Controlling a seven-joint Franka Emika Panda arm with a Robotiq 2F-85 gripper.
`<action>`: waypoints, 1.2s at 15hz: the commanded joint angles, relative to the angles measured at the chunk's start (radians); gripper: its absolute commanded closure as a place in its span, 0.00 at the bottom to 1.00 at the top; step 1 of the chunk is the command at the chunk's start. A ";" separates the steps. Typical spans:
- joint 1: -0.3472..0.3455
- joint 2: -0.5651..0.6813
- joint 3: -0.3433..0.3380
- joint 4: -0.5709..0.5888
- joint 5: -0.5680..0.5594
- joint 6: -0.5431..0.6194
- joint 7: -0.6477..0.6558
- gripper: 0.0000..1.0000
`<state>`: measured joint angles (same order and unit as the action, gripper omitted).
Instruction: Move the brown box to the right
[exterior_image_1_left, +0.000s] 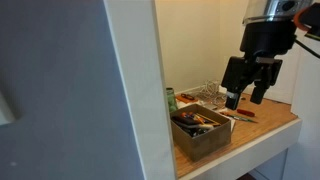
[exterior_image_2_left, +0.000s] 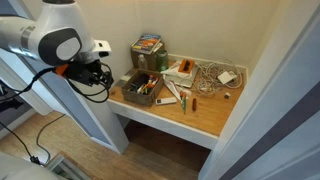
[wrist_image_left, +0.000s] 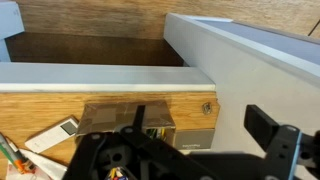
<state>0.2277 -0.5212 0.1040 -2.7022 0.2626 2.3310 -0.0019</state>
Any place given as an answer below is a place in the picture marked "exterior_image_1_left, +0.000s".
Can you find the grey cabinet panel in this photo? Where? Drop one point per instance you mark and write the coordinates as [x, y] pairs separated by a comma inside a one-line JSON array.
[[66, 83]]

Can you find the white wall plate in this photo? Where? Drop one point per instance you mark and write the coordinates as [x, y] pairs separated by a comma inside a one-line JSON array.
[[6, 110]]

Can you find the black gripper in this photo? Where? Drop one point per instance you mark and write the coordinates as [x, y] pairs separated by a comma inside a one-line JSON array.
[[268, 40]]

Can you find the black oval case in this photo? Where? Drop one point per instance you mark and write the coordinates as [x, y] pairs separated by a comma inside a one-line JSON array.
[[185, 120]]

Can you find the white cabinet frame post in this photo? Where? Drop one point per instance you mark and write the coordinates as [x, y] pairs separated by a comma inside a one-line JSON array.
[[140, 83]]

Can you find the green pencil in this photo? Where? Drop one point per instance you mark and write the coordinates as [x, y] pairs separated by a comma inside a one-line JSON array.
[[245, 118]]

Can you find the yellow pencil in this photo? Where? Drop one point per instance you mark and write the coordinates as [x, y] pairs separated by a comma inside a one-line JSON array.
[[208, 119]]

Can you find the brown cardboard box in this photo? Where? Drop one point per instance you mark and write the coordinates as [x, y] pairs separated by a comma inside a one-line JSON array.
[[203, 141]]

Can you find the black camera with orange mount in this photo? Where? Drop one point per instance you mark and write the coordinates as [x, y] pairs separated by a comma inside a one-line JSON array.
[[310, 18]]

